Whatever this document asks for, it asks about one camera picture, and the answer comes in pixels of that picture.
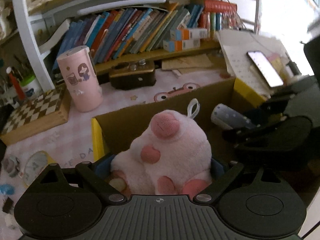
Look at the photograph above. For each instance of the pink plush pig toy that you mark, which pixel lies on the pink plush pig toy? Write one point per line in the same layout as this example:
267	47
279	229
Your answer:
172	156

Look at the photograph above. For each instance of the clear tape roll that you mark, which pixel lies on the clear tape roll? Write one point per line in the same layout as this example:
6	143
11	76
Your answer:
35	164

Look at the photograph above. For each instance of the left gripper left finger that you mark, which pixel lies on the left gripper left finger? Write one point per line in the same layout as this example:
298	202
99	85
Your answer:
92	177

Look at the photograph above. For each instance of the lower orange blue box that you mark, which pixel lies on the lower orange blue box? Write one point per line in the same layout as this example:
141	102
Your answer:
174	46

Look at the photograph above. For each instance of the small blue object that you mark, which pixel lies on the small blue object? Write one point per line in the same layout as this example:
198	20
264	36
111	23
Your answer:
7	189

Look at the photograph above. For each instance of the red thick book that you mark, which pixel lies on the red thick book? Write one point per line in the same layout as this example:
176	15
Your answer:
219	6

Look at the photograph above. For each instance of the dark brown metal box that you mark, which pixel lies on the dark brown metal box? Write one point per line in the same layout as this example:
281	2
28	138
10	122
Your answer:
132	75

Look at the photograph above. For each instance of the pink checkered tablecloth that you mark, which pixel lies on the pink checkered tablecloth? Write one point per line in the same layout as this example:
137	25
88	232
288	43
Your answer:
71	143

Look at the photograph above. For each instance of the white green lid jar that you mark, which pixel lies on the white green lid jar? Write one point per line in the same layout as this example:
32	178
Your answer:
31	87

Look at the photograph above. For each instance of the wooden chessboard box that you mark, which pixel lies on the wooden chessboard box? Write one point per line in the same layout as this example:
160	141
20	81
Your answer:
49	110

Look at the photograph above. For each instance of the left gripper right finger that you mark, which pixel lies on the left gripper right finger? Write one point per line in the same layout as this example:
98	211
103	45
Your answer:
222	180

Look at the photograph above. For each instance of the pink cartoon cylinder container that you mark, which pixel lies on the pink cartoon cylinder container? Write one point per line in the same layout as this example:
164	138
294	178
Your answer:
79	75

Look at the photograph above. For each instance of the dotted paper cup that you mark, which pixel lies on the dotted paper cup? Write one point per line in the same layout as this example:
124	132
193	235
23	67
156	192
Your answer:
227	118

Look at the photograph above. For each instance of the orange blue box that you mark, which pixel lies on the orange blue box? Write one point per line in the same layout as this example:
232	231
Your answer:
188	34
174	46

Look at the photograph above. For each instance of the smartphone lying on papers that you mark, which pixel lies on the smartphone lying on papers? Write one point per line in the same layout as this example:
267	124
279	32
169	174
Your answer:
266	69

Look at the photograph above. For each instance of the yellow cardboard box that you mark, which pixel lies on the yellow cardboard box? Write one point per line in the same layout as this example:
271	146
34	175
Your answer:
113	132

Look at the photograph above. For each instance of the upper orange blue box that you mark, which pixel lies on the upper orange blue box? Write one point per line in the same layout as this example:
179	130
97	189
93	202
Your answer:
188	34

